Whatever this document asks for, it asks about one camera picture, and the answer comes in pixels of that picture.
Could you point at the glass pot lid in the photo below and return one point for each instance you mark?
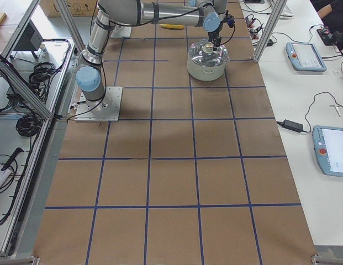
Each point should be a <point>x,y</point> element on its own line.
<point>202,54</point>

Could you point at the aluminium frame post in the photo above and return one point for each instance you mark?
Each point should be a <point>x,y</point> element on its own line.
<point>269,27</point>

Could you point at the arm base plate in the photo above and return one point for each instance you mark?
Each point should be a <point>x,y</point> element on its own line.
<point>108,110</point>
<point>120,32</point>

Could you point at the cardboard box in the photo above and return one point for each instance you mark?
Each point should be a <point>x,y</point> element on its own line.
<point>78,8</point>

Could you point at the far blue teach pendant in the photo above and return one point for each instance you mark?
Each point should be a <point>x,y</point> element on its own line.
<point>305,57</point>

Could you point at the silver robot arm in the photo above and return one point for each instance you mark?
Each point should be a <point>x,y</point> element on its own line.
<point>115,19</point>

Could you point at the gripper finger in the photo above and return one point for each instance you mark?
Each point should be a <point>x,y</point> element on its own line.
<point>216,42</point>

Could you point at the near blue teach pendant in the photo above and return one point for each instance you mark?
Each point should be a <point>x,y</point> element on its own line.
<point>328,146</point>

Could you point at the blue teach pendant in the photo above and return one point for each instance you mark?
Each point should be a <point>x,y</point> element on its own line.
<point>328,146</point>
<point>305,57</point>

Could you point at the black power adapter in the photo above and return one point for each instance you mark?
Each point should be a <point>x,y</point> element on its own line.
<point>291,125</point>

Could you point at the pale green cooking pot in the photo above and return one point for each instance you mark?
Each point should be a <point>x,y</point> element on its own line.
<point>205,73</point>

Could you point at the yellow corn cob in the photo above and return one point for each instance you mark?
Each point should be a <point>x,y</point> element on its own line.
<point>172,27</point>

